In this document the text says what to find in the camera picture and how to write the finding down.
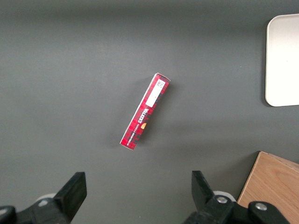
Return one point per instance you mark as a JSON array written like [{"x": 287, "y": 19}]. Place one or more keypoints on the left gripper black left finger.
[{"x": 67, "y": 198}]

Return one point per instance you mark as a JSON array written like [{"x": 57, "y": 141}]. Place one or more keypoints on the light wooden drawer cabinet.
[{"x": 273, "y": 184}]

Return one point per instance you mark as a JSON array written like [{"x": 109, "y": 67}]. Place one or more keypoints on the beige plastic tray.
[{"x": 283, "y": 60}]

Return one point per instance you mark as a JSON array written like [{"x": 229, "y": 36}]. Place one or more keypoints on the red tartan shortbread box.
[{"x": 146, "y": 112}]

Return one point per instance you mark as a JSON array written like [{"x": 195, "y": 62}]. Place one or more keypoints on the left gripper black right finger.
[{"x": 205, "y": 200}]

